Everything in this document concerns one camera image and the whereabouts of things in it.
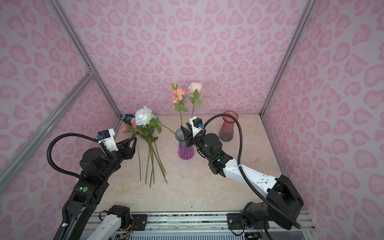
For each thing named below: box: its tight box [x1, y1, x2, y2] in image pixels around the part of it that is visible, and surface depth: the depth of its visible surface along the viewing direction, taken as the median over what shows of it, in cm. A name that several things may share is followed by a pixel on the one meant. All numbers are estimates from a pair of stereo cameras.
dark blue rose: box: [124, 114, 136, 121], surface depth 109 cm
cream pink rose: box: [188, 82, 205, 118], surface depth 78 cm
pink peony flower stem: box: [171, 83, 189, 126], surface depth 78 cm
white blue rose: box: [135, 106, 176, 188], surface depth 90 cm
